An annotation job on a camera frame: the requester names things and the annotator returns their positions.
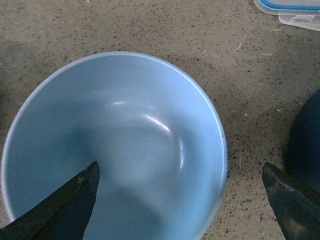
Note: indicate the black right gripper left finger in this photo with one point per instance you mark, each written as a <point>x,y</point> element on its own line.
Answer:
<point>64,215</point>

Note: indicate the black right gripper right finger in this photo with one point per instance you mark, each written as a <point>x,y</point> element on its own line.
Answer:
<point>296,206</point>

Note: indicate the light blue bowl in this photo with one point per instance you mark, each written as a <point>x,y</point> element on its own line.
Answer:
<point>154,132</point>

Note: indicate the dark blue saucepan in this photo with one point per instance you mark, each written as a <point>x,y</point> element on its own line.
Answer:
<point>303,149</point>

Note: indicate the clear container lid blue seal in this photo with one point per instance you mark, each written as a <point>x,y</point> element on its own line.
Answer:
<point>299,13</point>

